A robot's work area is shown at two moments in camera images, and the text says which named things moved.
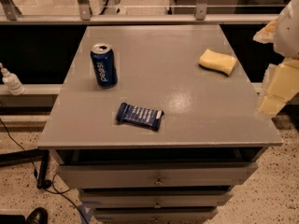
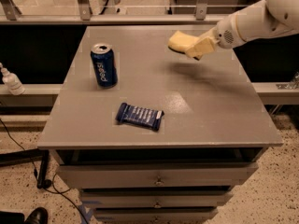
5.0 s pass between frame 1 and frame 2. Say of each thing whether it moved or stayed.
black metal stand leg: stayed
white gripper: moved
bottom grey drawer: stayed
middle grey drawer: stayed
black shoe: stayed
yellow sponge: moved
